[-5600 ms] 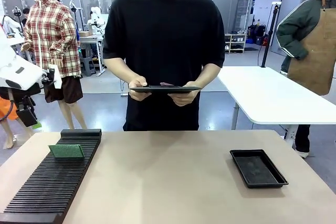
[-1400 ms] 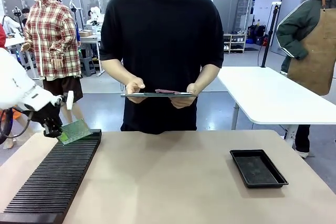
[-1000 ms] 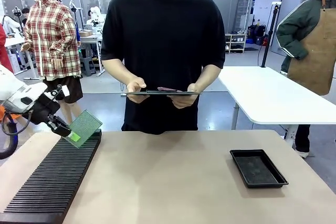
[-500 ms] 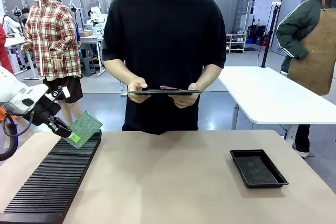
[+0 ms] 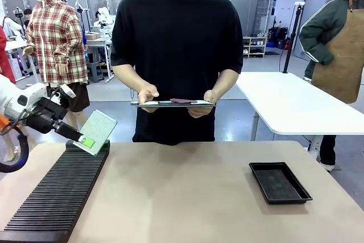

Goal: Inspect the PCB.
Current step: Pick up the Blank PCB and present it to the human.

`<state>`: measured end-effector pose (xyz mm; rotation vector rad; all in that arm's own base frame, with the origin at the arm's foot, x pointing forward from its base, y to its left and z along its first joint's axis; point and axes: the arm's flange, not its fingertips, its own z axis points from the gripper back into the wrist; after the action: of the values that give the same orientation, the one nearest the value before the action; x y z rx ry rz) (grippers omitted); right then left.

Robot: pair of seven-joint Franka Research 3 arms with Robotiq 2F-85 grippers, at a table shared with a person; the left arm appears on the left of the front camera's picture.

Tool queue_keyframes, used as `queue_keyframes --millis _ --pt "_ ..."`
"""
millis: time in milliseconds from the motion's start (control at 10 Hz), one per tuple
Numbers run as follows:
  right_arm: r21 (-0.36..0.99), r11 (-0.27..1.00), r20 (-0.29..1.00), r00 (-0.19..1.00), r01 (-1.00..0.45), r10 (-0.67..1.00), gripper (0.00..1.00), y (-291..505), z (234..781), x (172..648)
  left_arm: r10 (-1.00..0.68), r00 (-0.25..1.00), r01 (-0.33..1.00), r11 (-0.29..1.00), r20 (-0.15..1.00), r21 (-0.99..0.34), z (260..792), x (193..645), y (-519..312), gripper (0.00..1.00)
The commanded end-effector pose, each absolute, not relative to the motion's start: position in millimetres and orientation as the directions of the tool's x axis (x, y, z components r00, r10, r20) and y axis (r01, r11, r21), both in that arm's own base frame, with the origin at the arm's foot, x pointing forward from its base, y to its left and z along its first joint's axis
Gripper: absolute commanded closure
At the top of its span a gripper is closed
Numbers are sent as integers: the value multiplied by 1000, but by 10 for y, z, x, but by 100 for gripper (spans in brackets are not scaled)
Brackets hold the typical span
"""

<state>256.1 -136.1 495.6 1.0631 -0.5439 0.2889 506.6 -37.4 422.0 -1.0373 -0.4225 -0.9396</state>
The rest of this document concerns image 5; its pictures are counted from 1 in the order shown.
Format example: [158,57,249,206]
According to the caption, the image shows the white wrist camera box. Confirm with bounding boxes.
[58,83,77,99]

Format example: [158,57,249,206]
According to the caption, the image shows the black corrugated cable conduit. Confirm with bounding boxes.
[0,127,30,174]

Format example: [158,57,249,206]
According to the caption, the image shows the white shoe shelf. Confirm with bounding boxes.
[243,36,268,59]

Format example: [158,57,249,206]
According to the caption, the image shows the person in black t-shirt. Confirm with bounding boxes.
[110,0,244,146]

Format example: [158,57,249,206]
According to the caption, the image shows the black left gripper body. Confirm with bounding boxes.
[26,96,69,135]

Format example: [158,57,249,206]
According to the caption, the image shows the white table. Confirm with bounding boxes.
[235,71,364,153]

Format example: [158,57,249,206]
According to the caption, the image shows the green PCB board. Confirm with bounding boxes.
[73,109,118,156]

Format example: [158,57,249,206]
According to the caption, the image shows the figure in red clothing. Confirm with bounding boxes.
[0,24,17,84]

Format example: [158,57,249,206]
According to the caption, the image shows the person's right forearm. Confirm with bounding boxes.
[113,65,156,96]

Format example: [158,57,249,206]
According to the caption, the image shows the black pole stand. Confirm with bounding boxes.
[283,2,305,73]

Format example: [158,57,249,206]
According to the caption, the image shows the black slotted PCB rack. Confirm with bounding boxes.
[0,139,111,243]

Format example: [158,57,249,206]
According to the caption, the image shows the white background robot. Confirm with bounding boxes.
[93,6,116,31]

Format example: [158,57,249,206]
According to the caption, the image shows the grey step stool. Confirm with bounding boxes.
[86,60,105,84]

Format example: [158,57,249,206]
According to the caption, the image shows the person's left forearm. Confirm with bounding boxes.
[212,69,240,103]

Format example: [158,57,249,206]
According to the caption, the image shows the person's left hand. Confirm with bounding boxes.
[187,89,219,119]

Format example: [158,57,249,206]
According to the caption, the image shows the person in dark green jacket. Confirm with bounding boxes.
[299,0,364,172]

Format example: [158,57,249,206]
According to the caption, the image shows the white desk with metal legs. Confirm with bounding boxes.
[85,37,114,83]
[5,39,39,80]

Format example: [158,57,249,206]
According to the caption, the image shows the black plastic tray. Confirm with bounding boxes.
[249,162,313,205]

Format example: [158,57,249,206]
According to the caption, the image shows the person's right hand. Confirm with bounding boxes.
[138,84,160,105]

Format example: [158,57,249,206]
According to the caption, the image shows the orange cable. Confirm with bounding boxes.
[0,113,14,135]

